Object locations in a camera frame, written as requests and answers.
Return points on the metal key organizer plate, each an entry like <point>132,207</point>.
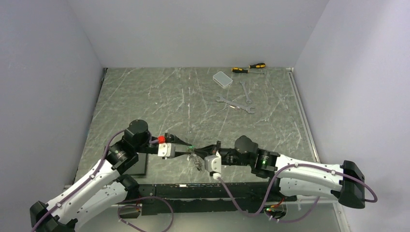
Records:
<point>196,161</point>

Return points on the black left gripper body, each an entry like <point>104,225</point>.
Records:
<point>171,137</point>

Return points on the clear plastic box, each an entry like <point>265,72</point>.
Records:
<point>222,79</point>

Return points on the large silver wrench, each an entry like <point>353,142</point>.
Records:
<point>248,109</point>

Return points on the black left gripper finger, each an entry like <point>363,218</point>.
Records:
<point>179,141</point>
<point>181,153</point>

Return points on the yellow black screwdriver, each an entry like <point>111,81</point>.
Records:
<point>241,70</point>
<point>256,66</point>

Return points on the small silver wrench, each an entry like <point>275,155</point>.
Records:
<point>248,99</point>

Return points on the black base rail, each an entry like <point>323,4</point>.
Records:
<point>199,197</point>

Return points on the black flat box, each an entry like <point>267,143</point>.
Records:
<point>139,169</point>

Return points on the small silver key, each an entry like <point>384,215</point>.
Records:
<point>234,107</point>

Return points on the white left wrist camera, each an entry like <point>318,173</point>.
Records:
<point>162,150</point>

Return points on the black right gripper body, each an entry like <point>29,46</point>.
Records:
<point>221,151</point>

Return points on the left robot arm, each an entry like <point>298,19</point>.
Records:
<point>105,184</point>

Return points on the yellow black screwdriver rear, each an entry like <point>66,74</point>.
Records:
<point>256,66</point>

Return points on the yellow black screwdriver front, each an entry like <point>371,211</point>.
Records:
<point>241,70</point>

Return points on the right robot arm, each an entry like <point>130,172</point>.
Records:
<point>289,176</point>

